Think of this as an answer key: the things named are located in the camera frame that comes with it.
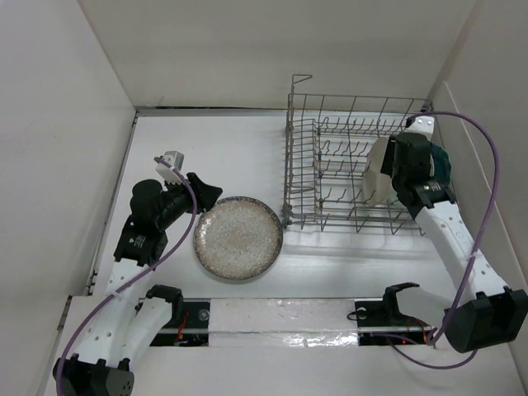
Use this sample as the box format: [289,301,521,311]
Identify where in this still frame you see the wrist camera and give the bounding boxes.
[404,115,435,142]
[154,151,185,185]

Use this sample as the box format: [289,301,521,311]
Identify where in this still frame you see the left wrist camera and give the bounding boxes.
[154,151,185,185]

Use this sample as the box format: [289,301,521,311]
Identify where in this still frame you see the teal scalloped plate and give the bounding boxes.
[431,143,452,185]

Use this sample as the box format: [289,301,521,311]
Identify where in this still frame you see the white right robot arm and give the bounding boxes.
[380,132,527,353]

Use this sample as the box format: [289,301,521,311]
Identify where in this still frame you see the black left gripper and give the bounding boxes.
[156,172,220,230]

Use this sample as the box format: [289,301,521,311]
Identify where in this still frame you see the speckled brown round plate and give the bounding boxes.
[193,196,283,281]

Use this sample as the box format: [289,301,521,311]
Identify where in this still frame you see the mint green flower plate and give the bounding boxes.
[389,198,403,208]

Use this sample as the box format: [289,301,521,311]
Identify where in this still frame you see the grey wire dish rack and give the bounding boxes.
[282,74,436,233]

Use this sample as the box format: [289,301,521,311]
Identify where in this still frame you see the cream divided plate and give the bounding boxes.
[362,137,392,206]

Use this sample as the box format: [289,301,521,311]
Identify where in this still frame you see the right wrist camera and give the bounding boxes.
[404,115,435,142]

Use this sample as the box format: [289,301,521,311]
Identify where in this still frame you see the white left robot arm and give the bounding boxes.
[53,170,223,395]

